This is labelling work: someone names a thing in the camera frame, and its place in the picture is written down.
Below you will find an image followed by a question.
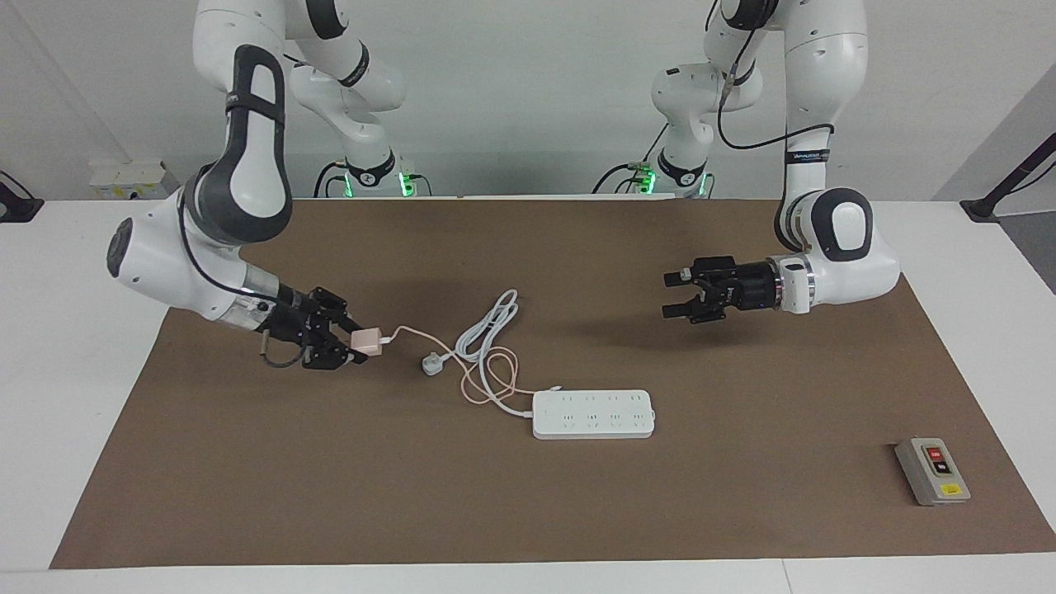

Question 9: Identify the pink charger cable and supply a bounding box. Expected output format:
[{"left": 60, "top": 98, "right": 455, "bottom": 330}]
[{"left": 379, "top": 325, "right": 563, "bottom": 406}]

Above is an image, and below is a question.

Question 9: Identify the white cardboard box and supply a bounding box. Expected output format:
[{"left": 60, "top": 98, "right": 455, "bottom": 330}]
[{"left": 89, "top": 159, "right": 181, "bottom": 200}]

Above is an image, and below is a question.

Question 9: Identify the white power strip cord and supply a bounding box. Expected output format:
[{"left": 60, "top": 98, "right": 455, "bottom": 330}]
[{"left": 456, "top": 289, "right": 535, "bottom": 419}]

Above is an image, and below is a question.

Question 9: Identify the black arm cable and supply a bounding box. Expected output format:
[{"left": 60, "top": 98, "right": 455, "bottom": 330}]
[
  {"left": 716, "top": 49, "right": 836, "bottom": 152},
  {"left": 177, "top": 51, "right": 310, "bottom": 370}
]

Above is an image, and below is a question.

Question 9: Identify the black base cable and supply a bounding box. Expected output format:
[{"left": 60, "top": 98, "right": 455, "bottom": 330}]
[
  {"left": 592, "top": 124, "right": 669, "bottom": 197},
  {"left": 313, "top": 161, "right": 349, "bottom": 199}
]

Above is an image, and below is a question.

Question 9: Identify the brown table mat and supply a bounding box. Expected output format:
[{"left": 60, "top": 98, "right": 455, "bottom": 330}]
[{"left": 49, "top": 196, "right": 1056, "bottom": 570}]

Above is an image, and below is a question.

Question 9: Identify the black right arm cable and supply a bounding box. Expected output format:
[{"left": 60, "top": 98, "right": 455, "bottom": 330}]
[{"left": 177, "top": 51, "right": 310, "bottom": 370}]

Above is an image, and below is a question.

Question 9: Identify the white power strip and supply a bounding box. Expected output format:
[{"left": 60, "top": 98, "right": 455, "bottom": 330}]
[{"left": 532, "top": 389, "right": 658, "bottom": 441}]

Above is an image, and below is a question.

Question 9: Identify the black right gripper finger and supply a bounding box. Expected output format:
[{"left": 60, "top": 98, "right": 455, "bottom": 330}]
[
  {"left": 304, "top": 330, "right": 369, "bottom": 370},
  {"left": 313, "top": 289, "right": 365, "bottom": 336}
]

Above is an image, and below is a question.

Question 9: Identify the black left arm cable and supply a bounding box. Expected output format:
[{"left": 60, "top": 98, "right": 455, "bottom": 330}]
[{"left": 716, "top": 49, "right": 836, "bottom": 152}]

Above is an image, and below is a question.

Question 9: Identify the grey on-off switch box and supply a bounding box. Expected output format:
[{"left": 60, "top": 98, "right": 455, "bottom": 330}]
[{"left": 895, "top": 437, "right": 972, "bottom": 507}]

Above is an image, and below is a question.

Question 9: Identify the black clamp stand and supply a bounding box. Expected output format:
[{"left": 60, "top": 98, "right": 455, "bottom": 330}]
[
  {"left": 0, "top": 169, "right": 44, "bottom": 224},
  {"left": 959, "top": 132, "right": 1056, "bottom": 222}
]

